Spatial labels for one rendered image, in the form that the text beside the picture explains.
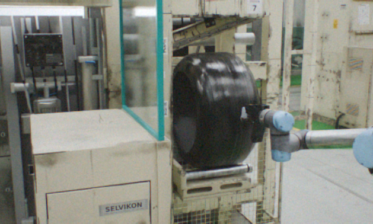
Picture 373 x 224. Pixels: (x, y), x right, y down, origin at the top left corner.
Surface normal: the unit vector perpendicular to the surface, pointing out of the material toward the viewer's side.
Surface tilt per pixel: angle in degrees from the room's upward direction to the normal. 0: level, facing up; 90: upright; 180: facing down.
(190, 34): 90
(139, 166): 90
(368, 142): 84
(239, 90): 61
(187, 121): 67
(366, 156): 84
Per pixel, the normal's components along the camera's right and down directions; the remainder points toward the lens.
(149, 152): 0.34, 0.19
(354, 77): -0.91, 0.08
